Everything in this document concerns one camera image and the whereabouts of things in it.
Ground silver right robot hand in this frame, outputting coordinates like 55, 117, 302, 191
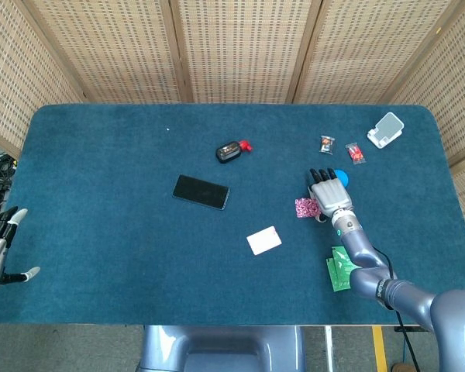
307, 167, 354, 223

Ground pink patterned card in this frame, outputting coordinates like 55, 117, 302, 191
294, 197, 322, 219

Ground white card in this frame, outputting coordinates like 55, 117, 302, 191
246, 226, 283, 257

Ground red candy packet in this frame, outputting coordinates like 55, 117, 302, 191
345, 142, 367, 166

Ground green packet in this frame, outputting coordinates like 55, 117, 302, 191
331, 246, 357, 272
325, 257, 353, 293

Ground white phone stand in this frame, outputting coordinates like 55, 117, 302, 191
367, 112, 405, 150

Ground blue table cover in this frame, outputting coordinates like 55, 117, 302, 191
0, 103, 465, 327

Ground black bottle with red cap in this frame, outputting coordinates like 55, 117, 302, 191
215, 139, 254, 164

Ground black smartphone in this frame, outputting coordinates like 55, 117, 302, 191
172, 174, 231, 211

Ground white table leg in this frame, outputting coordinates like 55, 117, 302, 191
324, 325, 333, 372

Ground grey-blue robot torso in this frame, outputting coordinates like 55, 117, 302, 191
137, 325, 307, 372

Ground tangled black floor cables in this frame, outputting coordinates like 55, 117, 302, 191
0, 150, 19, 212

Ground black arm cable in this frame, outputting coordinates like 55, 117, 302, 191
371, 246, 422, 372

